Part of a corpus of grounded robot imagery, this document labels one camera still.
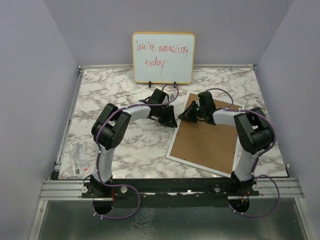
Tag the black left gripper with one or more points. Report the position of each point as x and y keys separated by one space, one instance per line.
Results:
x=169 y=120

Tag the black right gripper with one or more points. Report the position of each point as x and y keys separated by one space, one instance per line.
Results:
x=188 y=114

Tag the brown backing board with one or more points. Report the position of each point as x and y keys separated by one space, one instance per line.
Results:
x=205 y=142

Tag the white picture frame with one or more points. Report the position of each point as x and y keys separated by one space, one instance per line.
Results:
x=172 y=150

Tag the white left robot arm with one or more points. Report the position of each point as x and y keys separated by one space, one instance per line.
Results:
x=110 y=127

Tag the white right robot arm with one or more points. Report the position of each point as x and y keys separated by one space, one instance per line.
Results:
x=255 y=132

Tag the black whiteboard stand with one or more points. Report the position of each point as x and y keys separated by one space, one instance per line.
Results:
x=163 y=84

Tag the yellow-rimmed whiteboard with writing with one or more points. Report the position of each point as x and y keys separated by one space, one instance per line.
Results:
x=163 y=57

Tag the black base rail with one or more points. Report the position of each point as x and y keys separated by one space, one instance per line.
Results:
x=168 y=192

